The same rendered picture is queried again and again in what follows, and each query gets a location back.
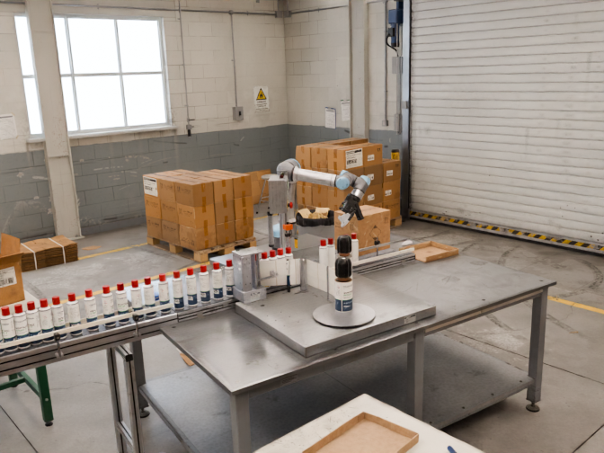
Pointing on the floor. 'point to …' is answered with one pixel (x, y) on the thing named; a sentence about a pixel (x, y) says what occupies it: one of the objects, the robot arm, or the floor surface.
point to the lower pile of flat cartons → (48, 253)
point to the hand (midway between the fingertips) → (343, 226)
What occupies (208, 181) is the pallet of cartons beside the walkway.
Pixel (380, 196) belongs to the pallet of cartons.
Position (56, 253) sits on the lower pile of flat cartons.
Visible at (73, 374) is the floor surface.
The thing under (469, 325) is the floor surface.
